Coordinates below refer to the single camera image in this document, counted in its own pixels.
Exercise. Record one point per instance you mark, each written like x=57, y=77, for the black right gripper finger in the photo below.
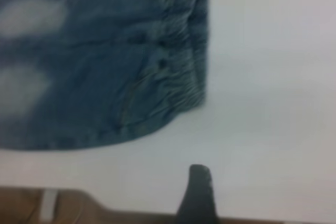
x=198, y=197

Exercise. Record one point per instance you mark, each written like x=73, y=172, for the blue denim jeans shorts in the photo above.
x=105, y=64

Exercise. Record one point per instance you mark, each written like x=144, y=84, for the pale grey tape strip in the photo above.
x=49, y=205

